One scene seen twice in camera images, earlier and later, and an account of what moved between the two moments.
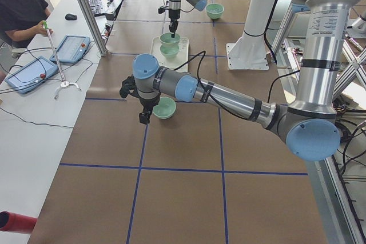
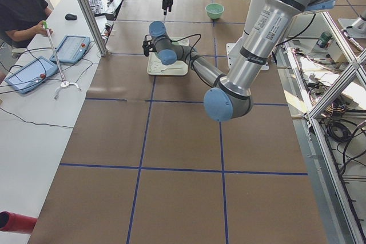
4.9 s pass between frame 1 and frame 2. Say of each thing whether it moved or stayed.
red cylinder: stayed
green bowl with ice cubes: stayed
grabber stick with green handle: stayed
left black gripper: moved
